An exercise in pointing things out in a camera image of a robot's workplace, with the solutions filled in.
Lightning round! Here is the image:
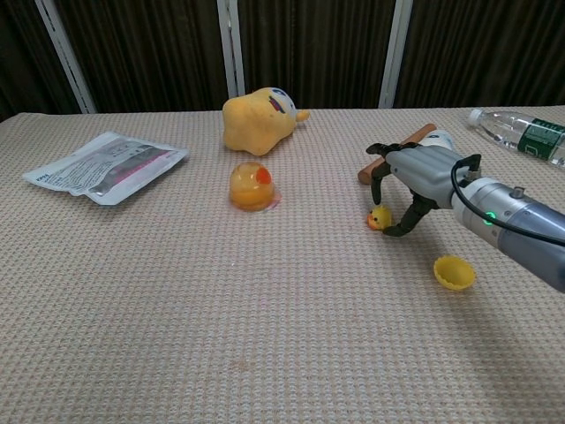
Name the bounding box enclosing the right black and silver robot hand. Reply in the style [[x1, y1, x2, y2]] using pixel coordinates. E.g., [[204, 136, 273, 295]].
[[365, 141, 470, 238]]

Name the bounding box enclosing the small yellow rubber duck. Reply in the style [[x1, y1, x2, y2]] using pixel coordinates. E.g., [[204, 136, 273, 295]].
[[366, 205, 393, 231]]

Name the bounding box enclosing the yellow plush toy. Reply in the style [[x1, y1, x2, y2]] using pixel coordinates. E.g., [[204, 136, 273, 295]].
[[221, 86, 311, 157]]

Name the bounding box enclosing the white paper cup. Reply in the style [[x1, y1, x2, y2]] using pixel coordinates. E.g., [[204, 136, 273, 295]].
[[422, 128, 456, 151]]

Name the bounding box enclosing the wooden rolling pin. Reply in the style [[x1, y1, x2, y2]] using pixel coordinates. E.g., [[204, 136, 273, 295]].
[[358, 123, 437, 186]]

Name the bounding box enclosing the clear water bottle green label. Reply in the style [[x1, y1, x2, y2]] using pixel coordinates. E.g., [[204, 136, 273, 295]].
[[467, 108, 565, 169]]

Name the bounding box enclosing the small yellow plastic cup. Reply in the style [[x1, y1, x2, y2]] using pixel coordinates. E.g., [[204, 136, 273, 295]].
[[433, 254, 478, 293]]

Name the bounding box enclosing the dark pleated curtain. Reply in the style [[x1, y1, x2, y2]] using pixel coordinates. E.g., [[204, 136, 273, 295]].
[[0, 0, 565, 123]]

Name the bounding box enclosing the clear orange jelly cup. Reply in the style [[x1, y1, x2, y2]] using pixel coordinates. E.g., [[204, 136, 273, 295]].
[[229, 161, 283, 213]]

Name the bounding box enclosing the beige woven tablecloth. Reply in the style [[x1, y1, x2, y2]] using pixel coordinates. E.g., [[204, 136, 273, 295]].
[[0, 105, 565, 424]]

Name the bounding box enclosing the white printed foil pouch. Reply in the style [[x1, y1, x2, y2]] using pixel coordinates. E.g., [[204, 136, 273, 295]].
[[22, 131, 190, 207]]

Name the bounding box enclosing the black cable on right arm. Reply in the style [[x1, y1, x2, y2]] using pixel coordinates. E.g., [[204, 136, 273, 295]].
[[449, 153, 565, 247]]

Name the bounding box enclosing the white metal frame post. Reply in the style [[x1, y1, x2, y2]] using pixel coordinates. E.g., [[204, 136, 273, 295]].
[[378, 0, 415, 110], [216, 0, 246, 99], [34, 0, 97, 115]]

